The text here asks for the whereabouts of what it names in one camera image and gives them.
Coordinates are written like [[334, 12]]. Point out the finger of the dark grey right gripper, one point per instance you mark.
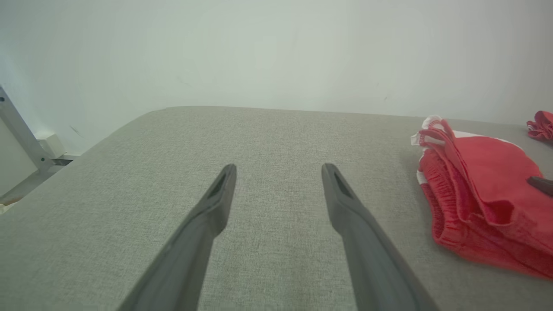
[[543, 185]]

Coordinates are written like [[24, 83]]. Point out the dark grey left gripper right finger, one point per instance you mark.
[[371, 268]]

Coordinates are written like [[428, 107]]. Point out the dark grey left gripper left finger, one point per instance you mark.
[[190, 259]]

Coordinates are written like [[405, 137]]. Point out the red shorts white trim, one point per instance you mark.
[[488, 181]]

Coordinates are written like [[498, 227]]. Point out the red jersey number 23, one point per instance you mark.
[[542, 125]]

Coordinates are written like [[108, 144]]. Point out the white wall box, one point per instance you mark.
[[52, 144]]

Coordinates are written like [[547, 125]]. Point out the grey metal frame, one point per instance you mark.
[[23, 134]]

